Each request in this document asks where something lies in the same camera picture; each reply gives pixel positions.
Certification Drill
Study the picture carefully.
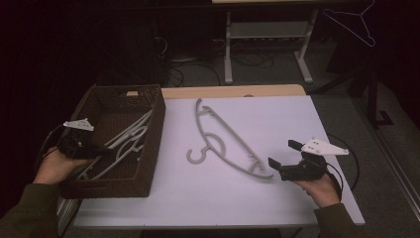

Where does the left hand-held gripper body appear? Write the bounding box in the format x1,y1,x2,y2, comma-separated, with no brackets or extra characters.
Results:
55,117,100,160

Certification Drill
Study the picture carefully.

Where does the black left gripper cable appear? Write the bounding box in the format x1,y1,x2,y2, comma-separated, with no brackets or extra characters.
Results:
35,124,65,167

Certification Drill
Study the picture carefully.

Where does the black floor cable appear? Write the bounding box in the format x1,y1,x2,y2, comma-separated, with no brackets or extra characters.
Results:
231,52,275,69
164,61,222,87

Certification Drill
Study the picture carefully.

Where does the person's right hand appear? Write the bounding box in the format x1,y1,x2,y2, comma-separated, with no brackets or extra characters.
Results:
291,173,342,209

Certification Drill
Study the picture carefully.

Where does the black metal stand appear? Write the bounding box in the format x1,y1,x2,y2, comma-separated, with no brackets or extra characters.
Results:
310,33,395,130

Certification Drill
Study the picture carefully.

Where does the grey plastic clothes hanger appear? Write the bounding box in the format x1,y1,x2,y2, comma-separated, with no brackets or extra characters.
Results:
77,132,148,181
185,97,275,181
104,108,155,150

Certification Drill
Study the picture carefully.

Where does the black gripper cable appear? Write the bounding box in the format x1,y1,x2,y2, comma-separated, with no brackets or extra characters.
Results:
35,124,65,167
325,132,361,192

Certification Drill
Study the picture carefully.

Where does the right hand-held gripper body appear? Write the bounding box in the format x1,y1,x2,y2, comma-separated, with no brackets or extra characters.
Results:
278,137,351,182

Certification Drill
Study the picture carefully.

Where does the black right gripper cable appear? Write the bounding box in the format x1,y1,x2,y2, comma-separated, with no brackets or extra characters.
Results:
325,132,361,192

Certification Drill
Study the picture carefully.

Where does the person's left hand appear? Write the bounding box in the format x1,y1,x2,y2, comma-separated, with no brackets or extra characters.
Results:
33,148,94,186

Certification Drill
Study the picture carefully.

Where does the white metal frame desk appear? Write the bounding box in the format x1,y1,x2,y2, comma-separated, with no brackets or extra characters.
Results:
211,0,368,85

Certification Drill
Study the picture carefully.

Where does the brown woven basket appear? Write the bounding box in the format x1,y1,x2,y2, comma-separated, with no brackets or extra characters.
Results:
58,83,166,199

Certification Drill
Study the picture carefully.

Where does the thin wire clothes hanger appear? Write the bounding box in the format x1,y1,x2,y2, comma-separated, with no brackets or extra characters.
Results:
322,0,377,48

